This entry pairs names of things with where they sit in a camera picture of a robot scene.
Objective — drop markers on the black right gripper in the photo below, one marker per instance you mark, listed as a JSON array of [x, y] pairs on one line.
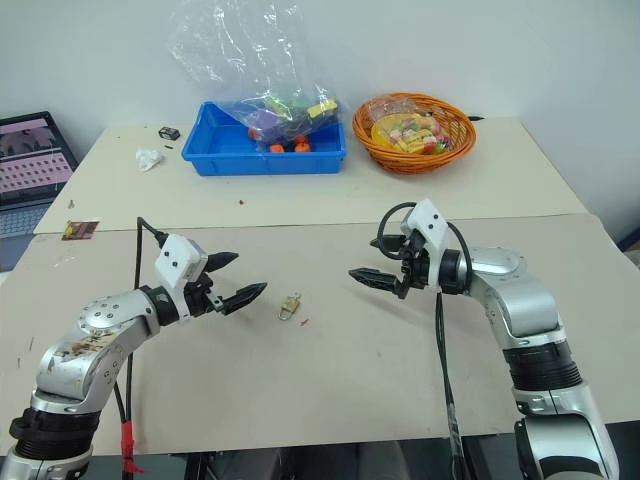
[[417, 267]]

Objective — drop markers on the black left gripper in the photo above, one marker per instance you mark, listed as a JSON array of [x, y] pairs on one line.
[[197, 300]]

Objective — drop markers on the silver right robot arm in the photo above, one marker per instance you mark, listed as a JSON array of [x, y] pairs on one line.
[[530, 310]]

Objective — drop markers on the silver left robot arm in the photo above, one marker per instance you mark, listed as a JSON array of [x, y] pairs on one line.
[[75, 360]]

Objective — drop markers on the small brass padlock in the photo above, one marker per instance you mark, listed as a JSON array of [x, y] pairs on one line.
[[289, 307]]

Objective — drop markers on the orange wicker basket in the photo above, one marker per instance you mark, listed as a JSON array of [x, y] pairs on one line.
[[400, 160]]

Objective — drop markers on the blue plastic bin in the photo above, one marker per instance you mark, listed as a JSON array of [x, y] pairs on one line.
[[225, 150]]

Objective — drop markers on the clear bag of candies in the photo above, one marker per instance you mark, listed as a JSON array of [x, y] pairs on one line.
[[410, 130]]

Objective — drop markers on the orange toy fruit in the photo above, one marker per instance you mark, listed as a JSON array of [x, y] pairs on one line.
[[276, 148], [253, 133], [302, 146]]

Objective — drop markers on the crumpled white paper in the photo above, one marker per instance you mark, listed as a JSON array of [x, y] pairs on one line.
[[149, 159]]

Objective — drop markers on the small black box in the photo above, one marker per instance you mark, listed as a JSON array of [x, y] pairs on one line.
[[169, 133]]

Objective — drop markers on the red and yellow sticker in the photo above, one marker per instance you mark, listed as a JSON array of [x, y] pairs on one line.
[[80, 230]]

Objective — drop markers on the clear plastic bag of toys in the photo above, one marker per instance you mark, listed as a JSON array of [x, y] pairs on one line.
[[270, 100]]

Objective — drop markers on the open laptop computer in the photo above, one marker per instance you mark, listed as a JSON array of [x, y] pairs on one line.
[[30, 160]]

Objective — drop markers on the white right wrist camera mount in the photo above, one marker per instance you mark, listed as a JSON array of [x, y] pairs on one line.
[[430, 225]]

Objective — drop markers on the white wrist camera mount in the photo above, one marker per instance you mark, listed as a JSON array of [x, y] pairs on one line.
[[175, 260], [430, 225]]

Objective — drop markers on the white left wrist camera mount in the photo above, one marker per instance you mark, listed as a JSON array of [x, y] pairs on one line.
[[175, 260]]

